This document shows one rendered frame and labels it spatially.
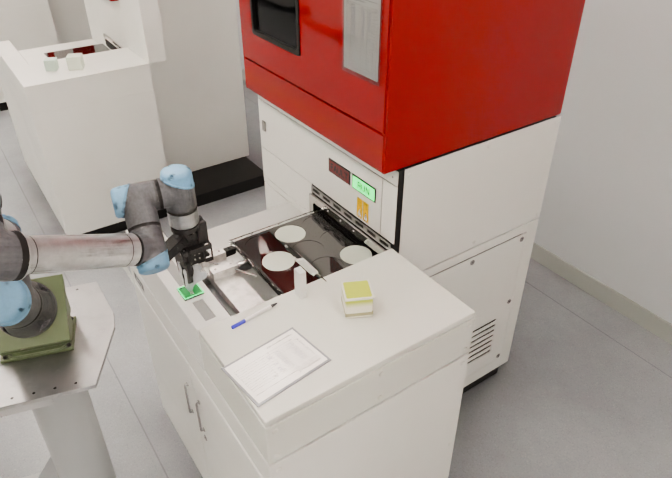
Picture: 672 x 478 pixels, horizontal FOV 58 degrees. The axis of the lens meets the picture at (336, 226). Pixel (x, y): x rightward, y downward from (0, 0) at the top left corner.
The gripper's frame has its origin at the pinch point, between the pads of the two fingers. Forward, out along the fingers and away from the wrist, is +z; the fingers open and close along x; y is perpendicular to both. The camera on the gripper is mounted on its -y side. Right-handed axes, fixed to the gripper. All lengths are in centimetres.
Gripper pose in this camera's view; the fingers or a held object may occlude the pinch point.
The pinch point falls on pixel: (187, 288)
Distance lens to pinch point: 168.2
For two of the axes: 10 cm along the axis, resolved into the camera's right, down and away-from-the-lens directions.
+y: 8.2, -3.1, 4.8
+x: -5.7, -4.5, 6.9
